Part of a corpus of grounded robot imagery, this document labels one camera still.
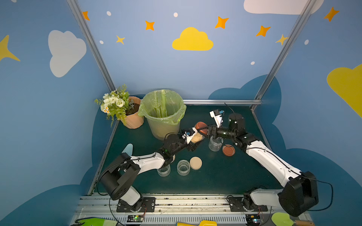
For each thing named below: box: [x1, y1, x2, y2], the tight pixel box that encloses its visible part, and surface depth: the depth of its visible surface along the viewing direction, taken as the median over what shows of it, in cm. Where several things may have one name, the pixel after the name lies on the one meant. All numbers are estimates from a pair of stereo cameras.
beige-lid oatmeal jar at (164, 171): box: [156, 163, 172, 178], surface depth 82 cm
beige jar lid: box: [189, 156, 203, 170], surface depth 90 cm
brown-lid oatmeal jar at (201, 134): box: [191, 121, 208, 144], surface depth 75 cm
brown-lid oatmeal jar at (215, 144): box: [208, 135, 224, 152], surface depth 97 cm
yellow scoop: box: [175, 220, 218, 226], surface depth 70 cm
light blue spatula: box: [121, 143, 134, 157], surface depth 96 cm
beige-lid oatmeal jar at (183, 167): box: [177, 159, 191, 177], surface depth 86 cm
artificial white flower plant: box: [94, 83, 130, 128], surface depth 84 cm
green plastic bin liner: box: [137, 89, 187, 125], surface depth 95 cm
